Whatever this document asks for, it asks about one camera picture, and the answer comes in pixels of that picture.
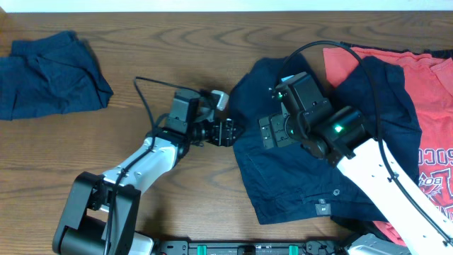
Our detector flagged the navy blue shorts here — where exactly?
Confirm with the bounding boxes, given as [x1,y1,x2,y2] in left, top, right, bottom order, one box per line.
[229,56,422,225]

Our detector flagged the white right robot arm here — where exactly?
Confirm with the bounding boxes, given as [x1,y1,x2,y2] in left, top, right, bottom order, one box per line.
[259,72,452,254]

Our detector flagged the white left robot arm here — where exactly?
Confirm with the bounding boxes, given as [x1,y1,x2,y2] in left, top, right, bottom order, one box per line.
[52,89,243,255]

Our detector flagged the red printed t-shirt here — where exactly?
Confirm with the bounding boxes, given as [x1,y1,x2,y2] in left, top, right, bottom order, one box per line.
[322,46,453,247]

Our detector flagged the folded navy cloth left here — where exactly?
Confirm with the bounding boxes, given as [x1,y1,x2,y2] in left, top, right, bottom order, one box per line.
[1,31,113,120]

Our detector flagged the black garment under pile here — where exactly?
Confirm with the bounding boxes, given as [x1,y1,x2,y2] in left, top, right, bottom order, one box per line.
[340,42,453,59]

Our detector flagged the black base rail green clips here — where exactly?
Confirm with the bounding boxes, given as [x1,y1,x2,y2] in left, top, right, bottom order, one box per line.
[151,240,346,255]

